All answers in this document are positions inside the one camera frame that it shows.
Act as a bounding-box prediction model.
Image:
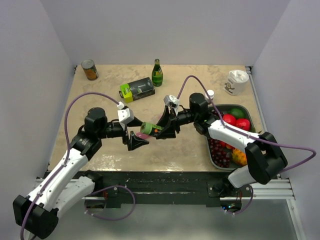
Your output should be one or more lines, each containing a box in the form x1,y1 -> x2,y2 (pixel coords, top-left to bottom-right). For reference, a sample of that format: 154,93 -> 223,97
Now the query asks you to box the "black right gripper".
154,105 -> 198,139

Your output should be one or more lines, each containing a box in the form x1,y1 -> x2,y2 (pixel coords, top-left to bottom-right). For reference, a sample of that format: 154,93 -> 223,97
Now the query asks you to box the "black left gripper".
97,116 -> 149,150

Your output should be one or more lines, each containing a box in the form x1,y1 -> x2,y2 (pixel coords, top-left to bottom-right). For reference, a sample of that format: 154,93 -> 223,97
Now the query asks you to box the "green pill bottle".
140,122 -> 163,137

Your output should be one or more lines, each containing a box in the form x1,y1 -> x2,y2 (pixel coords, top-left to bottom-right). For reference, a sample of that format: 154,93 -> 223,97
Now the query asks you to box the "pink weekly pill organizer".
135,114 -> 162,139

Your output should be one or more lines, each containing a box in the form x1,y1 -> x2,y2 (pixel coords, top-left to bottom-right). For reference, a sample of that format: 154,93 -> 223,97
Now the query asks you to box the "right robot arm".
156,93 -> 288,197

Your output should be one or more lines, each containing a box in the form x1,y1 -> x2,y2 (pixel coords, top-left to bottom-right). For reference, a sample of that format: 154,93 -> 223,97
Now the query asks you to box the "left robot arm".
13,106 -> 149,240

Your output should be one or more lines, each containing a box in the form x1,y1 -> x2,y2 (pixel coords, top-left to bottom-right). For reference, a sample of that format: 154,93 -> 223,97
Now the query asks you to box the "black green razor box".
119,77 -> 155,103

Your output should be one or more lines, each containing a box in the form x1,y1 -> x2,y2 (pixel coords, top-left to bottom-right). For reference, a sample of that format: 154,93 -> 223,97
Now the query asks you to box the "green glass bottle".
151,59 -> 164,87

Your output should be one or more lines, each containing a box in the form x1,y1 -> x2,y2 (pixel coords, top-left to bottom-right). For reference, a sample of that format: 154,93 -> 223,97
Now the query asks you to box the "white supplement bottle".
204,89 -> 215,103

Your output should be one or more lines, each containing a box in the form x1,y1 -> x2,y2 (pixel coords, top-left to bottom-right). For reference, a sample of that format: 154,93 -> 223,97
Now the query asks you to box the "dark red grapes bunch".
208,138 -> 232,168

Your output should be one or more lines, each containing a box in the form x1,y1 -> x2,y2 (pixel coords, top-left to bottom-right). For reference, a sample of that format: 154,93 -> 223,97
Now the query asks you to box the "green apple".
228,108 -> 246,119

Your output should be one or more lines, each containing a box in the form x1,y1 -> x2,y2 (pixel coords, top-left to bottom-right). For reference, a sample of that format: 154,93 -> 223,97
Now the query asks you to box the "red apple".
235,118 -> 251,131

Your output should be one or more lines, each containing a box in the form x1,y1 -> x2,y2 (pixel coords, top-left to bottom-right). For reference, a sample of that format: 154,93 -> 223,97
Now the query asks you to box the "yellow dragon fruit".
231,148 -> 248,167

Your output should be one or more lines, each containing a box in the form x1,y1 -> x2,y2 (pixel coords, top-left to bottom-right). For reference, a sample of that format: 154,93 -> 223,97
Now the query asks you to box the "orange labelled tin can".
81,59 -> 99,81

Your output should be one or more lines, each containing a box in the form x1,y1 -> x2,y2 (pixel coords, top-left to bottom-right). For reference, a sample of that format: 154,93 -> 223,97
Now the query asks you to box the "white paper bag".
223,69 -> 249,96

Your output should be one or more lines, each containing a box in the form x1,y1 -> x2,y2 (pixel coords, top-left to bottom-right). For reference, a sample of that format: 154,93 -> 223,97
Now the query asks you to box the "grey fruit tray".
207,104 -> 257,171

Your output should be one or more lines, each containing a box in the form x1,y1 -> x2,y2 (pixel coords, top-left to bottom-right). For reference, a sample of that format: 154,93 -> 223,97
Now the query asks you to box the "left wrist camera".
117,101 -> 134,127

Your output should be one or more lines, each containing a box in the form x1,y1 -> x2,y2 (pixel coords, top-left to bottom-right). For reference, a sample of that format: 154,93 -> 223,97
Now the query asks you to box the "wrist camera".
117,101 -> 134,127
163,95 -> 180,108

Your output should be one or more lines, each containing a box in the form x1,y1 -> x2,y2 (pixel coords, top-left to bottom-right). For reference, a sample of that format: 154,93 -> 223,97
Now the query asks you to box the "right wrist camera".
163,95 -> 180,108

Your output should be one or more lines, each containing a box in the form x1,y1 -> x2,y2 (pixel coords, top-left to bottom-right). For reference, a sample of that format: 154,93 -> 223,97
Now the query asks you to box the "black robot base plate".
42,169 -> 253,210

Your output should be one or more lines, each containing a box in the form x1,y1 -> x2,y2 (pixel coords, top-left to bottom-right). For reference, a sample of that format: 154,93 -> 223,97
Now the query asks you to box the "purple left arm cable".
20,91 -> 125,240

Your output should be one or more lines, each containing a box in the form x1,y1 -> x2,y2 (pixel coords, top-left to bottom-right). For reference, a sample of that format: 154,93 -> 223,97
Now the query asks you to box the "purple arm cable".
20,91 -> 125,240
177,75 -> 317,216

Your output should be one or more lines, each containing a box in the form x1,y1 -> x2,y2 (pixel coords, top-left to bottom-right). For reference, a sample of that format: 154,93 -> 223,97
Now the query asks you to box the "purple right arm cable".
177,75 -> 317,216

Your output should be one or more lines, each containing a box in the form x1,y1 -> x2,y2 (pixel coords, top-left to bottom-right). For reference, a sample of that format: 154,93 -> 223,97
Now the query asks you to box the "aluminium frame rail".
245,66 -> 295,200

